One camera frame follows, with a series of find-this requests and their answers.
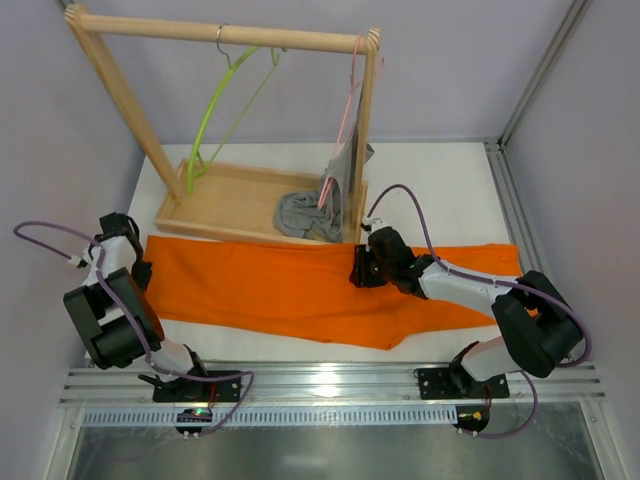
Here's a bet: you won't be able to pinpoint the grey shirt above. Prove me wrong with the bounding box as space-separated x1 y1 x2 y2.
273 98 362 243

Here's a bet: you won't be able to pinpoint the green plastic hanger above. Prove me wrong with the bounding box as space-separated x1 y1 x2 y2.
185 46 283 195

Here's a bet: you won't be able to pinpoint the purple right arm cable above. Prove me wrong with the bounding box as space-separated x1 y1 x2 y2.
367 183 594 439

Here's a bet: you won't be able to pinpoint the aluminium corner frame post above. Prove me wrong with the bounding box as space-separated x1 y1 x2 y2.
484 0 591 271

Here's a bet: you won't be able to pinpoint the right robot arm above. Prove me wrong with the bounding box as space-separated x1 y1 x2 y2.
350 219 586 398

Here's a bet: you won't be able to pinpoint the wooden clothes rack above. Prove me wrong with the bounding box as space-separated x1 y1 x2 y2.
64 4 380 245

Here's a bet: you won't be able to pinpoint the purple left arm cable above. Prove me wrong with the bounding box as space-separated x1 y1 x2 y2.
12 220 256 436

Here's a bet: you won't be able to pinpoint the pink wire hanger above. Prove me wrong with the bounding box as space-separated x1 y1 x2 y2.
317 34 364 221

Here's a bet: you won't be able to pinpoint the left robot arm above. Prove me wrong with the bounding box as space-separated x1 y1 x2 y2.
63 212 211 402

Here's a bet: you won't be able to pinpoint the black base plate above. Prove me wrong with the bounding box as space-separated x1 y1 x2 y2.
145 370 242 403
414 367 510 400

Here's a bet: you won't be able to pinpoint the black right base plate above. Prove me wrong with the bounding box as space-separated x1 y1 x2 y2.
414 367 510 400

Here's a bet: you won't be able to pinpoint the orange trousers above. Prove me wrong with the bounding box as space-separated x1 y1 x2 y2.
145 236 495 350

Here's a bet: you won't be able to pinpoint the aluminium front rail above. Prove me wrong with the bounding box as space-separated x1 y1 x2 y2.
59 362 606 429

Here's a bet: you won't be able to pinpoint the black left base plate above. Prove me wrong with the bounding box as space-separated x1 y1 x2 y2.
145 370 242 403

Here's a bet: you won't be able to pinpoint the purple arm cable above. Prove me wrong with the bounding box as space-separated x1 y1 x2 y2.
367 183 594 439
12 220 256 436

